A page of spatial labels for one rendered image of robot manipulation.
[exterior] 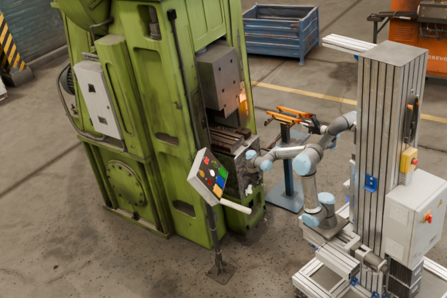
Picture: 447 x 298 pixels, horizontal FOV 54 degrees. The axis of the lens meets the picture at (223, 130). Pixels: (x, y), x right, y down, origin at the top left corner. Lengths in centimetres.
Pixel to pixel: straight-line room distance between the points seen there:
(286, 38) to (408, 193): 472
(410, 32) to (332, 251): 401
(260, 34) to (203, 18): 407
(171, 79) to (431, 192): 181
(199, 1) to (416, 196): 191
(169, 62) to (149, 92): 47
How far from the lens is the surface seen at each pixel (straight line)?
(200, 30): 328
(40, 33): 922
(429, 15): 615
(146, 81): 344
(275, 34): 720
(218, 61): 324
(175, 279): 401
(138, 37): 321
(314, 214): 286
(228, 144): 365
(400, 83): 239
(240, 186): 379
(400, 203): 271
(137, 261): 426
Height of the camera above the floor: 303
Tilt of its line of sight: 32 degrees down
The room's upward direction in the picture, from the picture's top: 9 degrees counter-clockwise
